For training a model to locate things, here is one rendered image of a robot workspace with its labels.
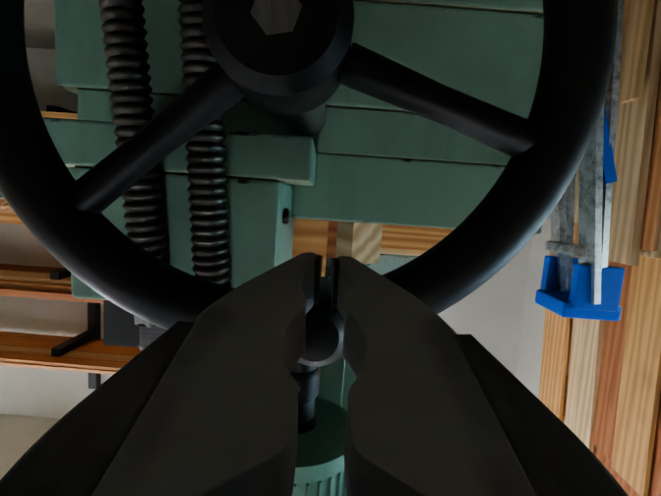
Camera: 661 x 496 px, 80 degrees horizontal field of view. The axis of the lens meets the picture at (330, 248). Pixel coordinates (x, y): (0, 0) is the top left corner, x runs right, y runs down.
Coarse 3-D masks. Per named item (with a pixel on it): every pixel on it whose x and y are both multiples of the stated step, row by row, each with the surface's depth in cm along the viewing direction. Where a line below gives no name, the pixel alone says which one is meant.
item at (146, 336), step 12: (108, 300) 31; (108, 312) 31; (120, 312) 31; (108, 324) 32; (120, 324) 32; (132, 324) 32; (108, 336) 32; (120, 336) 32; (132, 336) 32; (144, 336) 29; (156, 336) 29; (144, 348) 29
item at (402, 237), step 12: (0, 216) 51; (12, 216) 51; (384, 228) 52; (396, 228) 52; (408, 228) 52; (420, 228) 52; (432, 228) 52; (444, 228) 52; (384, 240) 52; (396, 240) 52; (408, 240) 52; (420, 240) 52; (432, 240) 52
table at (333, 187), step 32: (64, 128) 26; (96, 128) 26; (64, 160) 26; (96, 160) 26; (256, 160) 26; (288, 160) 26; (320, 160) 35; (352, 160) 35; (384, 160) 35; (416, 160) 36; (0, 192) 36; (320, 192) 36; (352, 192) 36; (384, 192) 36; (416, 192) 36; (448, 192) 36; (480, 192) 36; (416, 224) 36; (448, 224) 36
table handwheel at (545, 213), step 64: (0, 0) 17; (256, 0) 15; (320, 0) 15; (576, 0) 16; (0, 64) 17; (256, 64) 15; (320, 64) 16; (384, 64) 17; (576, 64) 17; (0, 128) 17; (192, 128) 18; (320, 128) 34; (512, 128) 17; (576, 128) 17; (64, 192) 18; (512, 192) 17; (64, 256) 17; (128, 256) 18; (448, 256) 18; (512, 256) 18; (192, 320) 18
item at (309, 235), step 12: (300, 228) 45; (312, 228) 45; (324, 228) 45; (300, 240) 45; (312, 240) 45; (324, 240) 45; (300, 252) 45; (312, 252) 45; (324, 252) 45; (324, 264) 45; (324, 276) 45
